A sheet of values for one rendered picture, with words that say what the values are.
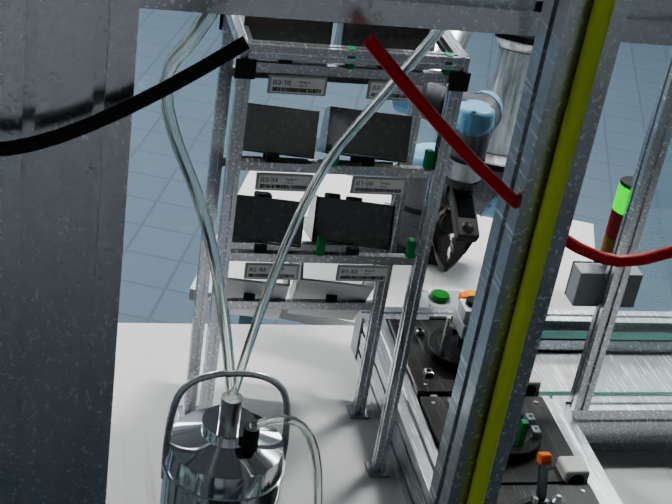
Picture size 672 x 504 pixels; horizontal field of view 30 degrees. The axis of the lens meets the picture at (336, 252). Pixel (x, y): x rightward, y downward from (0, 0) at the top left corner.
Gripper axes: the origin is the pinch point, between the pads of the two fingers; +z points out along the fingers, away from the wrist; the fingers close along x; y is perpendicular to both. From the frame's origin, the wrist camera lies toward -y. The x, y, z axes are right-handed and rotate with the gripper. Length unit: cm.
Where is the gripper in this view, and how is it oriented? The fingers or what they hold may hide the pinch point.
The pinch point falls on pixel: (446, 267)
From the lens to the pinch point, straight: 259.1
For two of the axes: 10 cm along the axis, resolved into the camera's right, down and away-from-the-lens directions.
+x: -9.7, -0.3, -2.4
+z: -1.4, 8.6, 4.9
